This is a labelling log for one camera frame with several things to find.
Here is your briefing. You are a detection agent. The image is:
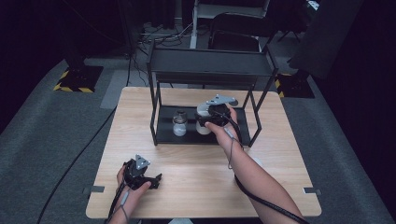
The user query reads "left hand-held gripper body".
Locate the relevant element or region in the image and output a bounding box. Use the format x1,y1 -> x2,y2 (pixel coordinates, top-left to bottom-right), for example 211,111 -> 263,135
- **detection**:
122,154 -> 151,191

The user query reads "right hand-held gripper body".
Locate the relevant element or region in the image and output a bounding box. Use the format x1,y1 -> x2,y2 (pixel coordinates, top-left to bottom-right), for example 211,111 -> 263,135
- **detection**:
204,94 -> 239,127

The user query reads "white jar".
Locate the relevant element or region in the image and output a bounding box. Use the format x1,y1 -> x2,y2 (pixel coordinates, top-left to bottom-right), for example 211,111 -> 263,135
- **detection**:
195,102 -> 216,136

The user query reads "black metal shelf rack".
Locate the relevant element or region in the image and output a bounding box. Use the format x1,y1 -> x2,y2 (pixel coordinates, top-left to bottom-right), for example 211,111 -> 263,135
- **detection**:
147,38 -> 279,147

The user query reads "person's right hand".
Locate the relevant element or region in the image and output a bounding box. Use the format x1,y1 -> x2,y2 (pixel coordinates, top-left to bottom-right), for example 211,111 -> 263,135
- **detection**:
205,106 -> 243,152

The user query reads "person's left hand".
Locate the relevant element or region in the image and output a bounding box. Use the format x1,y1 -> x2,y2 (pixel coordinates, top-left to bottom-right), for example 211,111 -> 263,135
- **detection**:
113,165 -> 153,219

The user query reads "glass jar with dark lid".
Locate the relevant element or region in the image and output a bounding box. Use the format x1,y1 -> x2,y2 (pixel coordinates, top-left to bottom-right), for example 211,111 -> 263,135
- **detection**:
172,110 -> 189,137

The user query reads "striped black stand base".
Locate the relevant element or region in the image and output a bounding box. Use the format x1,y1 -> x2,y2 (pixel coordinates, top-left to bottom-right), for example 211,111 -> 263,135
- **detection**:
275,72 -> 316,99
53,64 -> 105,93

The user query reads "black chair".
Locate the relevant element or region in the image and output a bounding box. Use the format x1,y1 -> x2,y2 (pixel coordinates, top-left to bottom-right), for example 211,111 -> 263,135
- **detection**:
207,12 -> 273,52

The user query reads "dark curtain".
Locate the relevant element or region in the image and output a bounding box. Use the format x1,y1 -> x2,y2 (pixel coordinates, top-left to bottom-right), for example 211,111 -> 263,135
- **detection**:
287,0 -> 366,80

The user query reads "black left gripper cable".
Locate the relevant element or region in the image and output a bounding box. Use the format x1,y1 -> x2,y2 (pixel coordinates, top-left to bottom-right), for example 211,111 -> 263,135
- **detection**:
106,182 -> 127,224

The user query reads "thin grey wrist cord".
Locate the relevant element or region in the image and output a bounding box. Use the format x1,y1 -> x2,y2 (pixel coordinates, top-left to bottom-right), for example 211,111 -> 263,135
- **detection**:
224,126 -> 235,171

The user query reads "black floor cable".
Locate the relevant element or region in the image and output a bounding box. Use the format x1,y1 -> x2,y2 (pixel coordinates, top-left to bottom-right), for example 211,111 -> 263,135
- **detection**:
36,106 -> 118,224

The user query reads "white metal stand frame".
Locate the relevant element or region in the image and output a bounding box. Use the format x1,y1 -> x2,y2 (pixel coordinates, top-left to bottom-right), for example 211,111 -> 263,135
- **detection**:
189,0 -> 271,49

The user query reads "bundle of floor cables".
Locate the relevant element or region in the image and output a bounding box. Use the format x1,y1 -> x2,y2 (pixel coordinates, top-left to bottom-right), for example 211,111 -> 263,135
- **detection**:
136,21 -> 194,49

